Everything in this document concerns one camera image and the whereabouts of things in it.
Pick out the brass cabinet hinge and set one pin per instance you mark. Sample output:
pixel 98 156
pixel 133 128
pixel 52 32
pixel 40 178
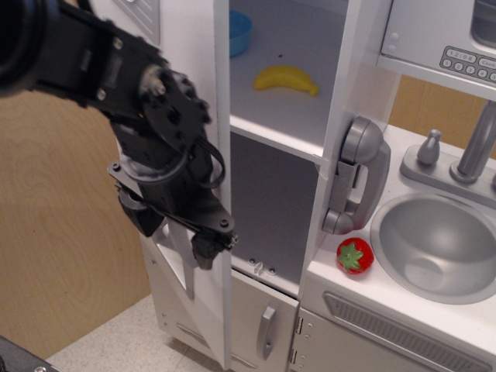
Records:
pixel 299 325
pixel 294 354

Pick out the toy microwave with keypad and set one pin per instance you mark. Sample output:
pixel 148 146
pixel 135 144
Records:
pixel 450 43

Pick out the silver fridge door handle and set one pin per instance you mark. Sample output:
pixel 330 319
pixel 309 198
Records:
pixel 185 268

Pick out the black equipment corner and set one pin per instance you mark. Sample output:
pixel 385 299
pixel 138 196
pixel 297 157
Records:
pixel 16 359

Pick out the white toy kitchen cabinet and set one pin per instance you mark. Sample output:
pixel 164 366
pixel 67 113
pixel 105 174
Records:
pixel 285 145

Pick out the red toy strawberry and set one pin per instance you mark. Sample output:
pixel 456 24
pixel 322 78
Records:
pixel 354 255

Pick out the grey faucet with base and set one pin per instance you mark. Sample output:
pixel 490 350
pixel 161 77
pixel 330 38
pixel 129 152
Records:
pixel 466 176

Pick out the silver round sink basin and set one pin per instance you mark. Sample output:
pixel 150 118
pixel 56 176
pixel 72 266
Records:
pixel 436 247

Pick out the grey toy wall phone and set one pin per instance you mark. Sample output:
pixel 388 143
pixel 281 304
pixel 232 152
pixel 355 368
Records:
pixel 360 177

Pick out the brass cabinet hinge upper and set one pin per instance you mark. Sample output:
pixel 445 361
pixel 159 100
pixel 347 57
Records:
pixel 299 325

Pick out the silver lower freezer door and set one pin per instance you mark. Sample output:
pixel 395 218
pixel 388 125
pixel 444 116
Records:
pixel 248 321

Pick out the brass cabinet hinge lower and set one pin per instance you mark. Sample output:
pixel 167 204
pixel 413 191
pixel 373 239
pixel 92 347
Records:
pixel 294 354

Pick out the silver fridge door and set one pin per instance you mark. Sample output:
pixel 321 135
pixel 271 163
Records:
pixel 194 37

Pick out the silver lower door handle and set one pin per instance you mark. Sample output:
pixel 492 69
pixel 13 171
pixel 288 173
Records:
pixel 264 345

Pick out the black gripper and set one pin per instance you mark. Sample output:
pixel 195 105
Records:
pixel 148 203

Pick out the blue plastic bowl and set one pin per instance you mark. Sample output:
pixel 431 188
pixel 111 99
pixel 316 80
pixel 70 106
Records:
pixel 240 28

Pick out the yellow toy banana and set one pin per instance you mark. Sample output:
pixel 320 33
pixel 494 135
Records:
pixel 285 76

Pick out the grey oven vent panel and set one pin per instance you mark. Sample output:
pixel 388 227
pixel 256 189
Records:
pixel 400 338

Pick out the white magnetic door catch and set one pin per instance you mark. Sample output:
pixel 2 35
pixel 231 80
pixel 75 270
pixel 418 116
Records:
pixel 260 268

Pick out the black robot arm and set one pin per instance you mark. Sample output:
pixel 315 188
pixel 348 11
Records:
pixel 167 170

